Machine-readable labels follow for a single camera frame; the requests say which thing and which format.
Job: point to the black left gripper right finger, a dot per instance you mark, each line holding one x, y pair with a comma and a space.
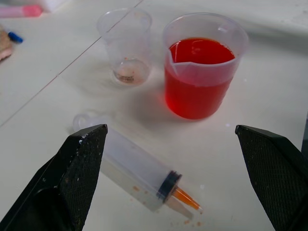
276, 178

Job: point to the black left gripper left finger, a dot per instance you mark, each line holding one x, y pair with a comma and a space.
72, 183

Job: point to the clear plastic syringe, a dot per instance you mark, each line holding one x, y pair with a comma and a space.
137, 166

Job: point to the beaker with red liquid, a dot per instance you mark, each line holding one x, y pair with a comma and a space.
199, 72

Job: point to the clear plastic beaker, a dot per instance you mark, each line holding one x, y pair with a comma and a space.
127, 45

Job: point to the blue cap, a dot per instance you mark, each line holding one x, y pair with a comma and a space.
15, 37

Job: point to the pink tube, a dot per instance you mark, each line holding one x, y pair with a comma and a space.
21, 10

